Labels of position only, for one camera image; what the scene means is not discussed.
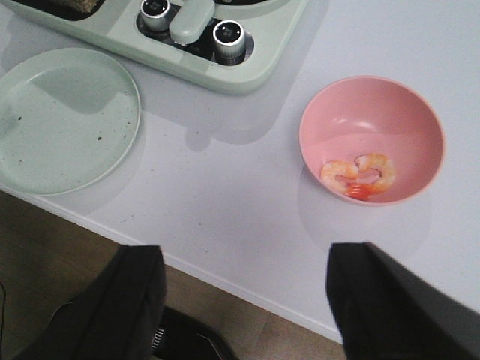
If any black round frying pan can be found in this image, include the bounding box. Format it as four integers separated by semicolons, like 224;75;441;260
214;0;268;6

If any mint green round plate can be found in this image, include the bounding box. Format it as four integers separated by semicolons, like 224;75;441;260
1;48;141;196

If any right silver control knob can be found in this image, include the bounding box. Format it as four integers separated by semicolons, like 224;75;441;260
212;20;246;65

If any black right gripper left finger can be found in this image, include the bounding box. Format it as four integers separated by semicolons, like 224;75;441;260
16;245;167;359

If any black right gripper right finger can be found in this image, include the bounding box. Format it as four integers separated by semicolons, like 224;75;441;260
325;242;479;359

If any bread slice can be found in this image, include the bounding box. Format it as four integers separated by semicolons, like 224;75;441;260
52;0;103;14

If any left silver control knob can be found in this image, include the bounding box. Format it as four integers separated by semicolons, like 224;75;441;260
139;0;172;32

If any mint green breakfast maker base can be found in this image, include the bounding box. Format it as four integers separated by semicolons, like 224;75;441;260
2;1;308;94

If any silver control knob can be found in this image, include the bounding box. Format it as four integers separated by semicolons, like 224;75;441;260
139;0;172;32
212;20;246;65

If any cooked orange shrimp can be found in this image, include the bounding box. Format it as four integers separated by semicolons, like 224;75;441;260
319;153;397;201

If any pink bowl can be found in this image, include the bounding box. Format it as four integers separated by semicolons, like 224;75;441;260
298;76;445;206

